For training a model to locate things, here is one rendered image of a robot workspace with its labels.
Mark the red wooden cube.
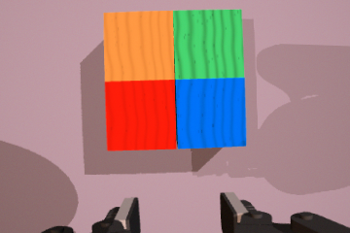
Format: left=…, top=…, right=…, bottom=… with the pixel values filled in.
left=105, top=80, right=176, bottom=150

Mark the blue cube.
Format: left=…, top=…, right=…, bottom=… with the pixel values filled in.
left=175, top=78, right=246, bottom=149

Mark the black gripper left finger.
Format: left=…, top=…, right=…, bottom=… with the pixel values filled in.
left=41, top=197, right=141, bottom=233

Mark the orange wooden cube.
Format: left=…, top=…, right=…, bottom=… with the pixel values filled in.
left=104, top=11, right=175, bottom=82

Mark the green cube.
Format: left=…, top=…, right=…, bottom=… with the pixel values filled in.
left=173, top=10, right=244, bottom=81

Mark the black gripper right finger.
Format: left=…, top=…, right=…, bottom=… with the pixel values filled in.
left=220, top=192, right=350, bottom=233

